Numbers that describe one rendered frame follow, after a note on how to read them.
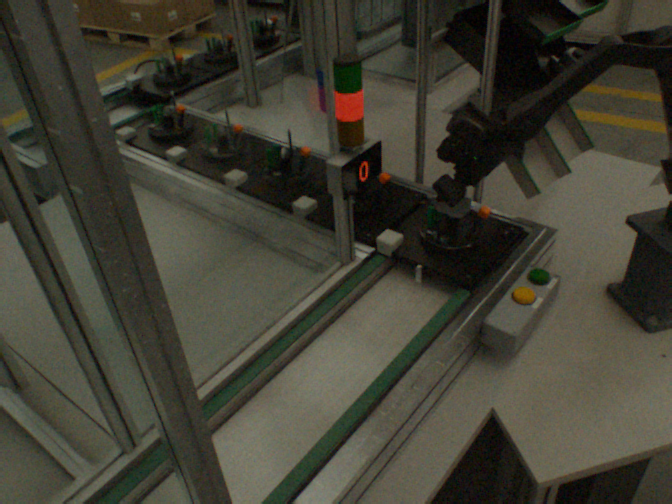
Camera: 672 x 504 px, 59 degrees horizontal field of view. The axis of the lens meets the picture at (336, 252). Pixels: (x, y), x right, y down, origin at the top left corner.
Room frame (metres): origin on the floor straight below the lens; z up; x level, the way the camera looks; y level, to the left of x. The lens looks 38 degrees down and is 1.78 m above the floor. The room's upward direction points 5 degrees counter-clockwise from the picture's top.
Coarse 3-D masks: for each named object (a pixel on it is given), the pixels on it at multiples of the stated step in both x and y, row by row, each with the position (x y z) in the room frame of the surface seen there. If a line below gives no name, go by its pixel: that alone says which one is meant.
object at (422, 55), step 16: (496, 0) 1.23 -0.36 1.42; (496, 16) 1.23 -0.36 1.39; (496, 32) 1.23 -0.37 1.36; (496, 48) 1.24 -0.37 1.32; (416, 64) 1.36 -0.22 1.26; (416, 80) 1.36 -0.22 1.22; (480, 80) 1.59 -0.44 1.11; (416, 96) 1.35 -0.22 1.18; (416, 112) 1.35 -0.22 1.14; (416, 128) 1.35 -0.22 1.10; (416, 144) 1.35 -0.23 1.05; (416, 160) 1.35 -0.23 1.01; (416, 176) 1.35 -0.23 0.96; (480, 192) 1.24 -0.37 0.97
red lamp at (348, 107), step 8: (336, 96) 0.99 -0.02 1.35; (344, 96) 0.98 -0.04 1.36; (352, 96) 0.98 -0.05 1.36; (360, 96) 0.99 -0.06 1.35; (336, 104) 1.00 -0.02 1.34; (344, 104) 0.98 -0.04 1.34; (352, 104) 0.98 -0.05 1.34; (360, 104) 0.99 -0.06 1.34; (336, 112) 1.00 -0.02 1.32; (344, 112) 0.98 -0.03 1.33; (352, 112) 0.98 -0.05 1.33; (360, 112) 0.99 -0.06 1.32; (344, 120) 0.98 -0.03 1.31; (352, 120) 0.98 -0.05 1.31
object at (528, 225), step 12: (396, 180) 1.34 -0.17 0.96; (408, 180) 1.34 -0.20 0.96; (432, 192) 1.27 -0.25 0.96; (480, 204) 1.20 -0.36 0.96; (492, 216) 1.15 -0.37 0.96; (504, 216) 1.14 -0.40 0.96; (516, 216) 1.14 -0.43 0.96; (528, 228) 1.09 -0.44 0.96; (360, 252) 1.05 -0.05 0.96; (372, 252) 1.05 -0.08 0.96
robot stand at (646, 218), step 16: (640, 224) 0.94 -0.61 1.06; (656, 224) 0.93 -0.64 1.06; (640, 240) 0.93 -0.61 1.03; (656, 240) 0.88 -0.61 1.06; (640, 256) 0.92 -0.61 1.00; (656, 256) 0.88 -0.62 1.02; (640, 272) 0.90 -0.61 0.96; (656, 272) 0.87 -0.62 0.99; (608, 288) 0.96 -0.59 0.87; (624, 288) 0.93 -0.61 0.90; (640, 288) 0.89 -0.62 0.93; (656, 288) 0.86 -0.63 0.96; (624, 304) 0.91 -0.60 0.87; (640, 304) 0.88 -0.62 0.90; (656, 304) 0.86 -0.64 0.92; (640, 320) 0.86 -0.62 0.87; (656, 320) 0.84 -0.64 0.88
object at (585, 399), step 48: (624, 240) 1.14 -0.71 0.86; (576, 288) 0.98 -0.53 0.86; (576, 336) 0.84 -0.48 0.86; (624, 336) 0.83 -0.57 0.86; (528, 384) 0.73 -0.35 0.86; (576, 384) 0.72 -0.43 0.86; (624, 384) 0.71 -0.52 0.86; (528, 432) 0.62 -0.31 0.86; (576, 432) 0.62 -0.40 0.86; (624, 432) 0.61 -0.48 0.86
